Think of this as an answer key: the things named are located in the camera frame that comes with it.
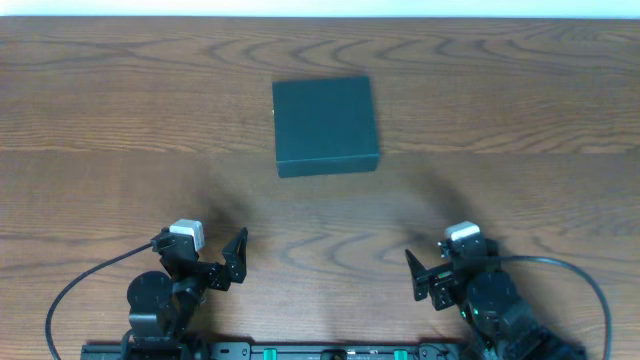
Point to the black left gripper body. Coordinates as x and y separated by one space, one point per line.
216 273

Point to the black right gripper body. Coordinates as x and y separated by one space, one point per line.
438 284

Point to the black box with lid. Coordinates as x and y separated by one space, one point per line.
325 126

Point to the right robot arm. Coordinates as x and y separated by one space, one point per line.
502 322

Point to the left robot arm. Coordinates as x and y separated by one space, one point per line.
162 304

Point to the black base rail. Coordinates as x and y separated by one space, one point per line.
246 351

